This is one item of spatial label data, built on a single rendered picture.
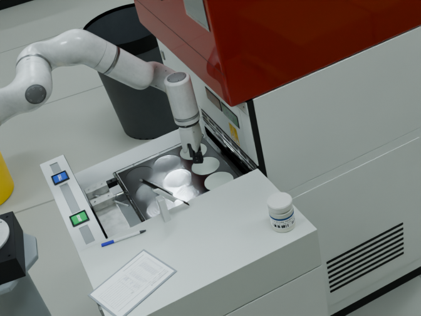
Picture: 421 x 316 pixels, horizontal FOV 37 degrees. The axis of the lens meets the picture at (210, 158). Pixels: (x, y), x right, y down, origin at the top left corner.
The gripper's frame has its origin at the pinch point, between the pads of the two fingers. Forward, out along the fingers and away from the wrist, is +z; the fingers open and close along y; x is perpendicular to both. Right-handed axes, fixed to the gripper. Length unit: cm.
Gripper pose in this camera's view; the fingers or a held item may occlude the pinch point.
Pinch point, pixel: (197, 157)
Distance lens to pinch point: 212.5
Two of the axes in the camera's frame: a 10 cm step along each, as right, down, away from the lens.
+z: 2.0, 7.8, 5.9
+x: 9.6, -0.5, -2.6
